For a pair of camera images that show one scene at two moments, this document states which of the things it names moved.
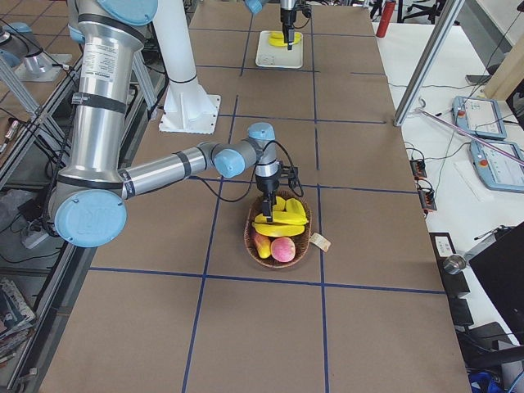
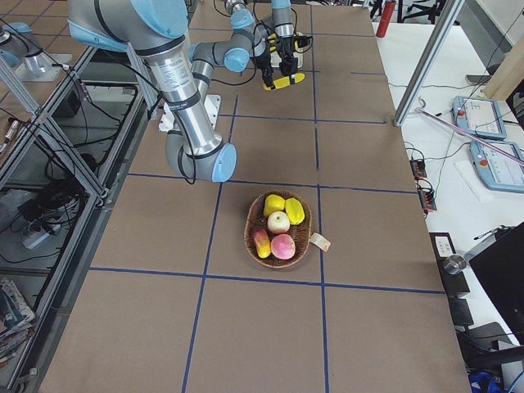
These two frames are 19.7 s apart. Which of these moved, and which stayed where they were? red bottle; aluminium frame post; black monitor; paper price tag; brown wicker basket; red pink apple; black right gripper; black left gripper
Moved: black left gripper; black right gripper
Stayed: brown wicker basket; red pink apple; aluminium frame post; red bottle; paper price tag; black monitor
